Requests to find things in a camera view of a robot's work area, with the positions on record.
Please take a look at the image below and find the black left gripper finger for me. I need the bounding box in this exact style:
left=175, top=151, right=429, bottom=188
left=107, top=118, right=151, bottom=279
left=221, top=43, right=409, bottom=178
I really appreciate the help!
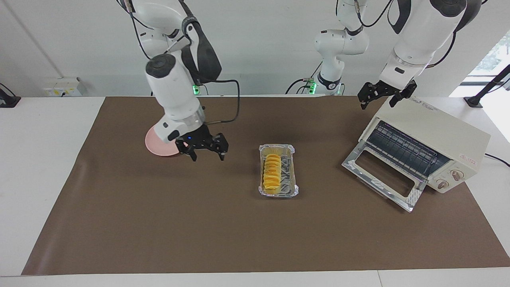
left=357, top=81, right=381, bottom=110
left=389, top=79, right=418, bottom=108

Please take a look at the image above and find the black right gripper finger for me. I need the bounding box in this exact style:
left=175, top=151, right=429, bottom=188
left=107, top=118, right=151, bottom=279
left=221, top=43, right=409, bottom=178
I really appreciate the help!
left=210, top=132, right=230, bottom=162
left=176, top=138, right=198, bottom=162

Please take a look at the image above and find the yellow sliced bread loaf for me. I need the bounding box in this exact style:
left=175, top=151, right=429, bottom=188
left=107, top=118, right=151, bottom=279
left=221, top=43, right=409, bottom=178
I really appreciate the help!
left=263, top=153, right=282, bottom=191

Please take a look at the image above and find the silver foil baking tray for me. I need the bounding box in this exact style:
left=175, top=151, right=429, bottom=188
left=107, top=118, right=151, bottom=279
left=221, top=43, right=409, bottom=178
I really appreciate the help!
left=258, top=144, right=300, bottom=198

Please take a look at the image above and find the cream toaster oven body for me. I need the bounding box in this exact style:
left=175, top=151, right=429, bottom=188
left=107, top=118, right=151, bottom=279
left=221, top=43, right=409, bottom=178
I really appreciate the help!
left=359, top=97, right=491, bottom=194

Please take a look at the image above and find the glass oven door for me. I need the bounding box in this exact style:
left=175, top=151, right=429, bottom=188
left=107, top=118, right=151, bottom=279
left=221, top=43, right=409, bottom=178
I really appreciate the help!
left=341, top=140, right=428, bottom=213

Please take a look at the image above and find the pink round plate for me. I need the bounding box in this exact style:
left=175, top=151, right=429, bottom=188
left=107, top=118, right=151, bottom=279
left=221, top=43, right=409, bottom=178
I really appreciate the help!
left=145, top=127, right=180, bottom=157

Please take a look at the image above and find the brown table mat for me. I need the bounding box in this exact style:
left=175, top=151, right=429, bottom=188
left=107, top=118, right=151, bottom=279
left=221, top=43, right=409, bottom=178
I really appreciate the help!
left=21, top=96, right=510, bottom=275

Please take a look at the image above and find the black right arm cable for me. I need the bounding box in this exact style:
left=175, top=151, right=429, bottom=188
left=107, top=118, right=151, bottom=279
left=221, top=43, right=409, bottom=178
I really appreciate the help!
left=201, top=79, right=241, bottom=124

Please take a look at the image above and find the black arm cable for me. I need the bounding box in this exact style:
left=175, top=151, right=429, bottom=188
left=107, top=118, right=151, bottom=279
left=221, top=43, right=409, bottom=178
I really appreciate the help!
left=201, top=79, right=241, bottom=124
left=426, top=31, right=457, bottom=69

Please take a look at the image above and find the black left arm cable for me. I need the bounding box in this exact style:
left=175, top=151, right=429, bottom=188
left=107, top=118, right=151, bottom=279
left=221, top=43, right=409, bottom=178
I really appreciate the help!
left=426, top=31, right=457, bottom=69

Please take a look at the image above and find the metal oven wire rack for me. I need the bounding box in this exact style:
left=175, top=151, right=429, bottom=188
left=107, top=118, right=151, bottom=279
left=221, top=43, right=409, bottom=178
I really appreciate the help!
left=367, top=122, right=451, bottom=180

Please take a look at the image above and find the black left base cable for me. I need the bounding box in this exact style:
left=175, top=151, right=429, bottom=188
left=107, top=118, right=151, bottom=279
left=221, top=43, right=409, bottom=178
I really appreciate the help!
left=285, top=62, right=324, bottom=95

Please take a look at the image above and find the black camera stand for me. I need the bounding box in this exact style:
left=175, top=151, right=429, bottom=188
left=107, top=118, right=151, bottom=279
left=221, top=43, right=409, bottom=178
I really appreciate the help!
left=464, top=64, right=510, bottom=108

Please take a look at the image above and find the black oven power cable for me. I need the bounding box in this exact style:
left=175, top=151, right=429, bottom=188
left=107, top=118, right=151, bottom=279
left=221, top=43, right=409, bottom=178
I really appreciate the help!
left=484, top=153, right=510, bottom=168

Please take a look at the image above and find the white wall socket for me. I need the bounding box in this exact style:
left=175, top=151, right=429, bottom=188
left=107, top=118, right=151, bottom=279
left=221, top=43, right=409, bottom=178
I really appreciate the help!
left=43, top=77, right=86, bottom=97

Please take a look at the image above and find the black clamp mount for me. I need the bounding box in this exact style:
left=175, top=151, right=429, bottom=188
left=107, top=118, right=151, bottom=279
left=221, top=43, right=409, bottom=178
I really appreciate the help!
left=0, top=83, right=21, bottom=108

